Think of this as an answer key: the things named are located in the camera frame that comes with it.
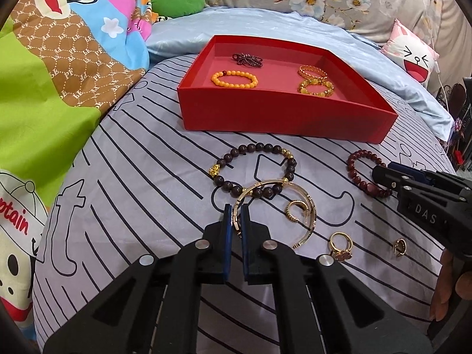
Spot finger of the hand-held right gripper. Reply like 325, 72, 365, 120
372, 165, 472, 207
387, 161, 472, 194

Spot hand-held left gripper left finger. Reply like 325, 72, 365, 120
42, 204, 237, 354

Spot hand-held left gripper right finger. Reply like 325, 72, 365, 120
240, 204, 434, 354

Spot dark red bead bracelet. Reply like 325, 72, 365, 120
346, 149, 394, 198

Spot gold bangle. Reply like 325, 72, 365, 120
232, 178, 318, 250

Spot red cardboard box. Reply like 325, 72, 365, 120
177, 35, 399, 144

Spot person's right hand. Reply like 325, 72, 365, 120
432, 254, 472, 322

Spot gold crescent earring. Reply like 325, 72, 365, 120
286, 199, 308, 225

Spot white cartoon face pillow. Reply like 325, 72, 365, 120
381, 18, 440, 89

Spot grey striped bedsheet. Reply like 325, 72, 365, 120
31, 53, 460, 354

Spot light blue pillow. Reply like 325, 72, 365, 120
145, 5, 455, 141

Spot colourful cartoon blanket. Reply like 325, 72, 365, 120
0, 0, 174, 327

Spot gold ring with pink flower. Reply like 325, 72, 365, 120
329, 231, 354, 263

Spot dark brown bead bracelet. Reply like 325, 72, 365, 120
208, 142, 298, 200

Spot yellow and gold bead bracelet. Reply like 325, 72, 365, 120
297, 78, 336, 97

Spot gold chain bracelet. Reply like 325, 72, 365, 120
298, 64, 328, 81

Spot orange bead bracelet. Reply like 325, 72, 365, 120
210, 70, 258, 90

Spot maroon small-bead bracelet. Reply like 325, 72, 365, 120
232, 53, 264, 69

